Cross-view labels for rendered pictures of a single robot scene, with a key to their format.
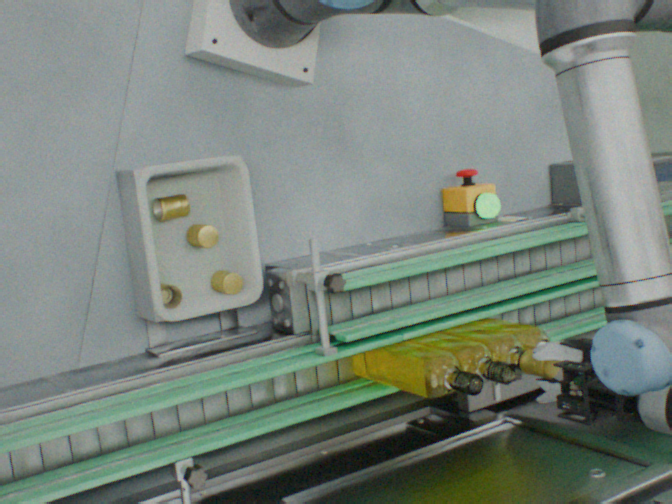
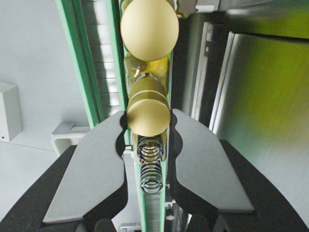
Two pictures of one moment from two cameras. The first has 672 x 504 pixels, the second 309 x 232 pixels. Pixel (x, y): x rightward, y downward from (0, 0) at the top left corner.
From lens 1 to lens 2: 129 cm
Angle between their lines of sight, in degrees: 63
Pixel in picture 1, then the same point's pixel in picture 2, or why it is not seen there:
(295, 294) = not seen: hidden behind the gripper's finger
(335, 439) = (195, 93)
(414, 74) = not seen: outside the picture
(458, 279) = (104, 9)
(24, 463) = (155, 208)
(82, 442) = (154, 198)
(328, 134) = (36, 67)
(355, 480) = not seen: hidden behind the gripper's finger
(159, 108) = (47, 140)
